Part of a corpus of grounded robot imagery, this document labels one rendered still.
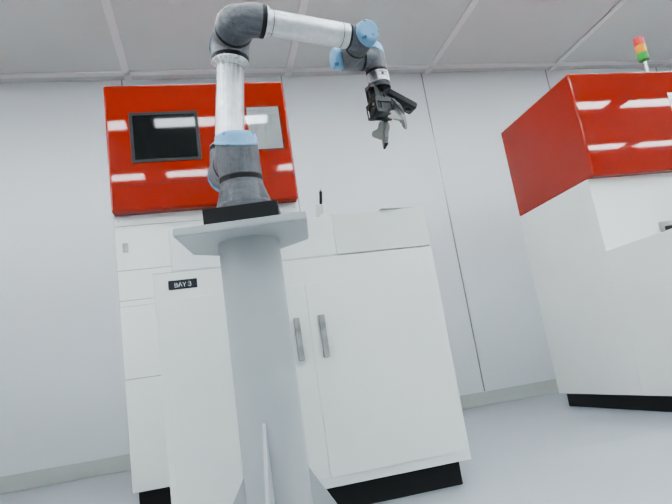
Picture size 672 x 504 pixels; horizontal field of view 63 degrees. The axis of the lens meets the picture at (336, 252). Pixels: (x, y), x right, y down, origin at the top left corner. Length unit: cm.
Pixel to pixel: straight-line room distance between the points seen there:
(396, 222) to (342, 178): 235
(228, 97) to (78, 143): 275
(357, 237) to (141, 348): 106
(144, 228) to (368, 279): 109
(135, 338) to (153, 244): 41
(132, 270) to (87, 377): 161
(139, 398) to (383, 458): 107
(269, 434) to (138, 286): 128
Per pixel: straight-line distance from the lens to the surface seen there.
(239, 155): 148
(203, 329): 180
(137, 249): 251
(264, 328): 136
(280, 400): 136
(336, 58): 189
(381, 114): 188
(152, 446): 244
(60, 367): 403
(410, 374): 190
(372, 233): 194
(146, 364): 244
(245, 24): 171
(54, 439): 404
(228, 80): 174
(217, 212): 140
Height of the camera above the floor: 45
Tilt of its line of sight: 12 degrees up
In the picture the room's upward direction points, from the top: 9 degrees counter-clockwise
